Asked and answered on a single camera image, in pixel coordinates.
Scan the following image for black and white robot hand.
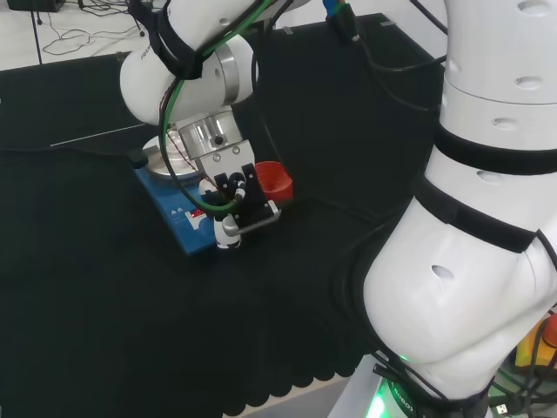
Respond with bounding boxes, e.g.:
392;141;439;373
198;139;282;250

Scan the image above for heater with blue base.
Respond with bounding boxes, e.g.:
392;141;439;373
132;134;245;259

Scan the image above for clear glass rod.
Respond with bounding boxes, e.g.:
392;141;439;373
50;124;147;148

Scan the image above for black bench cloth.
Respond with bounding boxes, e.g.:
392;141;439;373
0;12;447;418

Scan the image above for black box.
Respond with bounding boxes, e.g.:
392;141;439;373
6;0;66;13

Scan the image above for yellow stop button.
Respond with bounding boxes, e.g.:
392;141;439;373
514;309;557;369

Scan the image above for orange stepped flask ring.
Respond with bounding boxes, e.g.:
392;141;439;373
254;159;295;206

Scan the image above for green robot cable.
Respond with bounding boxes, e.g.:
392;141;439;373
158;0;301;214

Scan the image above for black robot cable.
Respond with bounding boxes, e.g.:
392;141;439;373
321;0;449;73

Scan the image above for black floor cable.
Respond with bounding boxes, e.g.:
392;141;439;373
41;0;143;57

